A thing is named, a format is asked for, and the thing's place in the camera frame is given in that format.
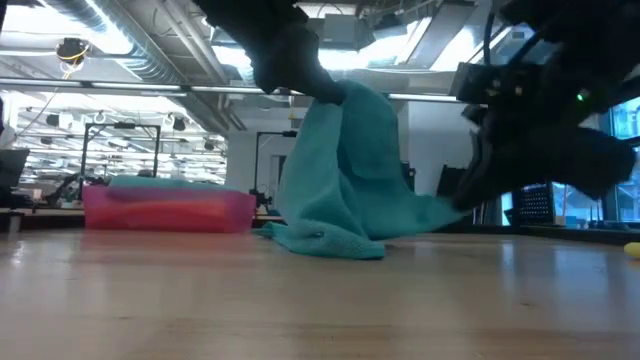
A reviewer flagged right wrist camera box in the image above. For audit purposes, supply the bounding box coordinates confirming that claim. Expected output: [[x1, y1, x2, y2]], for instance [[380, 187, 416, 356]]
[[448, 62, 506, 106]]

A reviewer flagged black metal rig frame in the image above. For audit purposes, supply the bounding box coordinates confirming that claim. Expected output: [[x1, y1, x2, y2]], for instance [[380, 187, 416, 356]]
[[254, 130, 299, 196], [79, 122, 162, 190]]

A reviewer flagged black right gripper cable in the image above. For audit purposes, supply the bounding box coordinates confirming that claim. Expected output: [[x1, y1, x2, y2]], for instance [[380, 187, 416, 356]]
[[482, 9, 496, 66]]

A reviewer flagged long ceiling light bar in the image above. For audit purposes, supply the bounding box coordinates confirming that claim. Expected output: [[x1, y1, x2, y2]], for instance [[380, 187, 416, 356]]
[[0, 77, 461, 104]]

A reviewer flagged pink plastic basket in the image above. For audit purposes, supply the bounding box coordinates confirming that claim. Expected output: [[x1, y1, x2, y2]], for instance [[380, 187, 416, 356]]
[[82, 185, 257, 234]]

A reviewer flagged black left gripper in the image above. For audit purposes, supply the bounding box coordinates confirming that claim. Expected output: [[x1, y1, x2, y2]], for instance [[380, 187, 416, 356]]
[[192, 0, 349, 106]]

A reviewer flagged dark grey box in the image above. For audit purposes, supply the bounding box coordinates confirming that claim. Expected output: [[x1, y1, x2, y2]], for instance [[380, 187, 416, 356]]
[[0, 148, 31, 189]]

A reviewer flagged silver ventilation duct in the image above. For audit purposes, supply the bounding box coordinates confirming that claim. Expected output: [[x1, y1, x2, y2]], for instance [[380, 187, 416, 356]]
[[44, 0, 246, 134]]

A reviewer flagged background wooden table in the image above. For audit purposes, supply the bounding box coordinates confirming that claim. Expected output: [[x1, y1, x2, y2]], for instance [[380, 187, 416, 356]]
[[0, 206, 286, 225]]

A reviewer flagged black equipment cart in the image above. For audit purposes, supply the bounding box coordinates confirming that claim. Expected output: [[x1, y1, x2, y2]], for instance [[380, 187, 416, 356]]
[[399, 160, 417, 194]]

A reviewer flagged black curtain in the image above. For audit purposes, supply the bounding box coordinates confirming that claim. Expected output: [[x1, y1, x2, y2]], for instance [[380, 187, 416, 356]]
[[437, 164, 469, 199]]

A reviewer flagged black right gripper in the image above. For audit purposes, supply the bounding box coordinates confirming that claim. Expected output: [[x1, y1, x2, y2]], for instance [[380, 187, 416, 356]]
[[451, 47, 640, 212]]

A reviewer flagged black perforated panel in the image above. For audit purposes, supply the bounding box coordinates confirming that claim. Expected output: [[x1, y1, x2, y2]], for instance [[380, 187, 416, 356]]
[[512, 182, 556, 226]]

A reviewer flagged yellow ceiling cable reel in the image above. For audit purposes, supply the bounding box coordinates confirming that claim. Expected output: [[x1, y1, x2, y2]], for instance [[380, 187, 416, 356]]
[[55, 38, 91, 66]]

